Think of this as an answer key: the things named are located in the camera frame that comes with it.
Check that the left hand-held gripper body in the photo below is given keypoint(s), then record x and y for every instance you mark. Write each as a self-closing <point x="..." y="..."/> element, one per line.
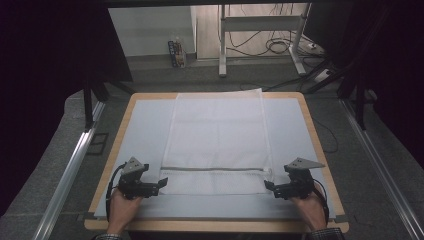
<point x="133" y="183"/>

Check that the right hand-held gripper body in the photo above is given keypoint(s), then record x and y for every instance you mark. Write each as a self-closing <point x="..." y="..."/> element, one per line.
<point x="298" y="185"/>

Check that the white mesh laundry bag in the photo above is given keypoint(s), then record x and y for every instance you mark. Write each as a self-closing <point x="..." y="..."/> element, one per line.
<point x="216" y="140"/>

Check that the person's right hand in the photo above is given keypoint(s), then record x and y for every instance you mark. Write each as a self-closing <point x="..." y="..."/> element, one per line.
<point x="310" y="210"/>

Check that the person's left hand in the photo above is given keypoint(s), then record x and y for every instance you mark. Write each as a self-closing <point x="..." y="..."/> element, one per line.
<point x="121" y="210"/>

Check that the wooden framed white board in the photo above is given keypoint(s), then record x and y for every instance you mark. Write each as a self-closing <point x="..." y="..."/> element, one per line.
<point x="146" y="133"/>

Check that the person's right sleeve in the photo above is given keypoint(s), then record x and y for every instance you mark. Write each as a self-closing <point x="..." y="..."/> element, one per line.
<point x="326" y="234"/>

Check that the person's sleeve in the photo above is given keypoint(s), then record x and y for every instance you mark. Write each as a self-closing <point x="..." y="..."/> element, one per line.
<point x="326" y="234"/>
<point x="107" y="237"/>

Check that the person's left sleeve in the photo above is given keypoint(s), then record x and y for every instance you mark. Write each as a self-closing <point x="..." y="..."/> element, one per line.
<point x="107" y="237"/>

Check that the black metal stand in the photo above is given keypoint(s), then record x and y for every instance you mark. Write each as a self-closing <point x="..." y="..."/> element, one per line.
<point x="88" y="106"/>

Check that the white power strip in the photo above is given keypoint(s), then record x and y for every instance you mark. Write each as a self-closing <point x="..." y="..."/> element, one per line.
<point x="322" y="75"/>

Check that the dark curtain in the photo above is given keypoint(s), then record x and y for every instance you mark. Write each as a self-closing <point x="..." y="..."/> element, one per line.
<point x="40" y="66"/>
<point x="393" y="66"/>

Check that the black floor frame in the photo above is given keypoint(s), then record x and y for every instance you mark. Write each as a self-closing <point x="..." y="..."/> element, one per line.
<point x="97" y="143"/>

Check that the aluminium rail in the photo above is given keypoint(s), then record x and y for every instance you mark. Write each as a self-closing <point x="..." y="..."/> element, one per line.
<point x="66" y="180"/>
<point x="380" y="166"/>

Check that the white metal desk frame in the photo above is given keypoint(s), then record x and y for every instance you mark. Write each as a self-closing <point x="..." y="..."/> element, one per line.
<point x="260" y="23"/>

